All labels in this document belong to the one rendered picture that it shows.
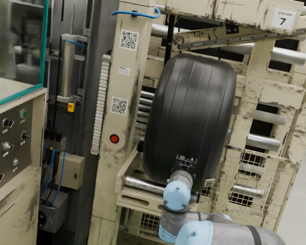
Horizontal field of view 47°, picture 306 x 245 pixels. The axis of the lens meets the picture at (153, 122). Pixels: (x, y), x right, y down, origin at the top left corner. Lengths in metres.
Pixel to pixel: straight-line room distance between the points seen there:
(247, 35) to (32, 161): 1.19
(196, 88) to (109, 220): 0.84
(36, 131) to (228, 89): 0.83
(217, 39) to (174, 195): 1.02
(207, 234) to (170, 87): 0.77
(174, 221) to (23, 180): 0.74
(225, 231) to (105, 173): 1.07
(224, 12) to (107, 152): 0.84
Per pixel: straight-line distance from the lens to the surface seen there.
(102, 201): 1.79
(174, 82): 1.36
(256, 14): 1.71
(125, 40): 1.50
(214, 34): 1.85
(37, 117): 1.58
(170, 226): 1.08
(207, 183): 1.45
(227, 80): 1.40
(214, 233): 0.70
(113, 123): 1.60
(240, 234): 0.72
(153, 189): 1.59
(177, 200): 1.03
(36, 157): 1.65
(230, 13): 1.70
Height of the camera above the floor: 1.71
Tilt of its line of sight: 20 degrees down
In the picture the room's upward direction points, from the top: 10 degrees clockwise
